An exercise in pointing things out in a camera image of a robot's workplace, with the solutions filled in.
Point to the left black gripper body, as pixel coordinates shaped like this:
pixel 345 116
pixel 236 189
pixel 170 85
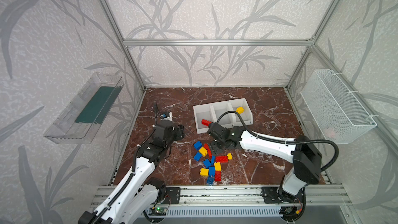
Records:
pixel 178 131

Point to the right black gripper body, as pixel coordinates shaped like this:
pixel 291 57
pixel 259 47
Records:
pixel 212 131

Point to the yellow lego brick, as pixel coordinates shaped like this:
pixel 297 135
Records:
pixel 217 166
pixel 203 151
pixel 204 172
pixel 240 110

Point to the red lego brick long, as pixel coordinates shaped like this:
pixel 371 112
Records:
pixel 206 122

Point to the blue lego brick top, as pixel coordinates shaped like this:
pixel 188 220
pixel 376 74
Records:
pixel 198 145

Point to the blue lego brick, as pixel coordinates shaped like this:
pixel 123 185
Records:
pixel 211 172
pixel 210 180
pixel 198 156
pixel 198 145
pixel 207 163

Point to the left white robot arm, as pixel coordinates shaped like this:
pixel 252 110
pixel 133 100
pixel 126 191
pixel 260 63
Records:
pixel 132 196

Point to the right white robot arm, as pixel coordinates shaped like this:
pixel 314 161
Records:
pixel 301 152

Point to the red lego brick square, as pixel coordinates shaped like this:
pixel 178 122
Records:
pixel 209 153

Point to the red eight-stud lego brick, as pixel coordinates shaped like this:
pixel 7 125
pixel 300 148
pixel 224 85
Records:
pixel 222 159

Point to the right white bin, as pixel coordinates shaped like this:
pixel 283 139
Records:
pixel 241 106

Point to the red lego brick bottom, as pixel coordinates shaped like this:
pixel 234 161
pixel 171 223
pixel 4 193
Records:
pixel 217 175

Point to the blue lego brick bottom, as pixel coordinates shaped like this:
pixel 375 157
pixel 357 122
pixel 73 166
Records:
pixel 210 180

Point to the green circuit board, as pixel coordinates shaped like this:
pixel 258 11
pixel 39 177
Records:
pixel 157 211

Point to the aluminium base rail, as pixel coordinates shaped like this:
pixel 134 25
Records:
pixel 251 195

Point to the clear plastic wall tray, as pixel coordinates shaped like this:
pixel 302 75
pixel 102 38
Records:
pixel 82 118

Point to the white wire mesh basket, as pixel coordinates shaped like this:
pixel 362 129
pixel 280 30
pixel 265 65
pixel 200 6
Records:
pixel 333 105

